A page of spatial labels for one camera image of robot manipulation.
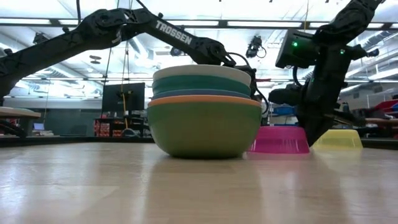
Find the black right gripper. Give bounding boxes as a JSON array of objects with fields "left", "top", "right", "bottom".
[{"left": 268, "top": 58, "right": 367, "bottom": 147}]

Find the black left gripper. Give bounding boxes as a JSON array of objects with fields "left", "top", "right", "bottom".
[{"left": 231, "top": 63, "right": 258, "bottom": 98}]

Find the yellow plastic container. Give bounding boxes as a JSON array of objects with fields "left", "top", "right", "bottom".
[{"left": 312, "top": 129, "right": 364, "bottom": 150}]

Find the pink plastic container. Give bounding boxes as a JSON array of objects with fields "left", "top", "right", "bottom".
[{"left": 248, "top": 125, "right": 311, "bottom": 155}]

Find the white bowl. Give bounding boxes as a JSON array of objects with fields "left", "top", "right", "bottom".
[{"left": 152, "top": 64, "right": 252, "bottom": 87}]

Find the teal bowl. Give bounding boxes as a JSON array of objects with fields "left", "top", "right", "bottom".
[{"left": 151, "top": 74, "right": 251, "bottom": 96}]

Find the blue bowl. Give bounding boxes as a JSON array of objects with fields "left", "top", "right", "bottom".
[{"left": 151, "top": 88, "right": 251, "bottom": 100}]

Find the green bowl orange inside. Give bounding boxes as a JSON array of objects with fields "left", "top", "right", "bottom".
[{"left": 147, "top": 94, "right": 263, "bottom": 159}]

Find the red boxes stack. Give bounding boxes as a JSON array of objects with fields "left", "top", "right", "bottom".
[{"left": 95, "top": 121, "right": 110, "bottom": 138}]

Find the blue storage bin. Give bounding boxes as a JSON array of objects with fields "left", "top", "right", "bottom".
[{"left": 273, "top": 106, "right": 296, "bottom": 116}]

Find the black crossbar with light strips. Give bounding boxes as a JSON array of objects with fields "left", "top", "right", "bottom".
[{"left": 0, "top": 18, "right": 398, "bottom": 31}]

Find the brown background table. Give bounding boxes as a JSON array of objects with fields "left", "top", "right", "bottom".
[{"left": 365, "top": 117, "right": 398, "bottom": 128}]

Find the red storage bin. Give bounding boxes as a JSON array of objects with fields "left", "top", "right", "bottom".
[{"left": 373, "top": 99, "right": 398, "bottom": 113}]

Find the black computer monitor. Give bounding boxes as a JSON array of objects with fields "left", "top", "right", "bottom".
[{"left": 101, "top": 82, "right": 146, "bottom": 113}]

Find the black ceiling spotlight cluster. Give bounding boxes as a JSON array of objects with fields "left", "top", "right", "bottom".
[{"left": 32, "top": 32, "right": 47, "bottom": 44}]

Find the beige background table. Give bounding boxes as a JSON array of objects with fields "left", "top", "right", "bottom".
[{"left": 0, "top": 106, "right": 42, "bottom": 138}]

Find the black overhead rig camera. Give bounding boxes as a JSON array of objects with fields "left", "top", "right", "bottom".
[{"left": 245, "top": 35, "right": 267, "bottom": 60}]

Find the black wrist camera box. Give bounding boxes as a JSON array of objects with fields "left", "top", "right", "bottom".
[{"left": 275, "top": 29, "right": 321, "bottom": 70}]

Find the yellow ceiling cable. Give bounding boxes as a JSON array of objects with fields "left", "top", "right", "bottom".
[{"left": 300, "top": 0, "right": 311, "bottom": 32}]

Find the yellow hanging strap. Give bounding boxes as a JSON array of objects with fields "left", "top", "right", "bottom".
[{"left": 122, "top": 91, "right": 129, "bottom": 130}]

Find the black hanging cable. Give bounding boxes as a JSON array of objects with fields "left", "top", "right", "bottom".
[{"left": 102, "top": 46, "right": 113, "bottom": 88}]

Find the black table edge rail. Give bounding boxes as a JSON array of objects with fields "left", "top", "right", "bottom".
[{"left": 0, "top": 136, "right": 398, "bottom": 151}]

